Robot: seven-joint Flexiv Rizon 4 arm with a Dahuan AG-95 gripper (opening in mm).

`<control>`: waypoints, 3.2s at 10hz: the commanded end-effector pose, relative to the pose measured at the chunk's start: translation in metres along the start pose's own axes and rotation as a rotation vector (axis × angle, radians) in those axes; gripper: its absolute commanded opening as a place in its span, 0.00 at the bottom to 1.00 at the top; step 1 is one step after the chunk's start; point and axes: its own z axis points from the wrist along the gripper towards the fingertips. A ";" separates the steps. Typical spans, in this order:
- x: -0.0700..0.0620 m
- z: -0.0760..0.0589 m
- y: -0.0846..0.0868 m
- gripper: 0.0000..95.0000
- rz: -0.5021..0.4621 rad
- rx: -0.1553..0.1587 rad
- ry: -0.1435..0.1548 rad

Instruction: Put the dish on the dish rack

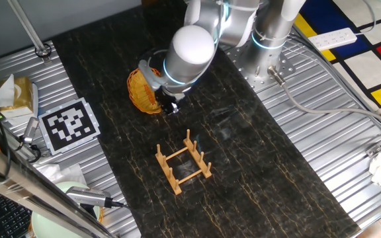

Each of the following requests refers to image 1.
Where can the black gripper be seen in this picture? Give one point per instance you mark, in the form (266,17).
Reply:
(167,102)

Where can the orange woven oval basket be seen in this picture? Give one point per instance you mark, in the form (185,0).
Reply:
(141,92)

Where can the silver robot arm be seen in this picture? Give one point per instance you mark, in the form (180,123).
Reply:
(190,49)

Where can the wooden dish rack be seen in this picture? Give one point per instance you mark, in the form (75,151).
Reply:
(167,172)

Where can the black marble pattern mat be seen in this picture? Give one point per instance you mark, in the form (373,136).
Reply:
(243,165)

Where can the black white marker board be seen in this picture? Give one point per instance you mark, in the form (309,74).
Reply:
(68,125)

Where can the white crumpled plastic bag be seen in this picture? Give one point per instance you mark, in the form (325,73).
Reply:
(61,173)

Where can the yellow tissue box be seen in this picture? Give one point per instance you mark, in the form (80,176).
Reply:
(23,96)

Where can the metal pole with clamp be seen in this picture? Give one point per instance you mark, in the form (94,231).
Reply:
(28,29)

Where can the shiny metal bar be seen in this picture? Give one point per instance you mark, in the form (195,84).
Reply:
(18,188)

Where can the pale green plate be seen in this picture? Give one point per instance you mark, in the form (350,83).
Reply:
(48,228)

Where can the white power strip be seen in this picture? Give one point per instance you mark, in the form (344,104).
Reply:
(332,39)

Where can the black keyboard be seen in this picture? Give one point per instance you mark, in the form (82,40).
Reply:
(2,215)

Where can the colourful block pattern rug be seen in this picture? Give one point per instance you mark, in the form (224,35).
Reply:
(369,66)

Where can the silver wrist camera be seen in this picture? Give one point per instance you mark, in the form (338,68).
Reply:
(149,76)

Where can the silver camera on stand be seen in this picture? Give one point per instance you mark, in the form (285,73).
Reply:
(88,195)

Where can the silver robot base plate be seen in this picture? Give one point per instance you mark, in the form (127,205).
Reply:
(286,67)

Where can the small silver camera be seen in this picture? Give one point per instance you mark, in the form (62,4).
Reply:
(31,129)

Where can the black camera clamp mount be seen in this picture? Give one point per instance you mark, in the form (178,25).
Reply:
(35,153)

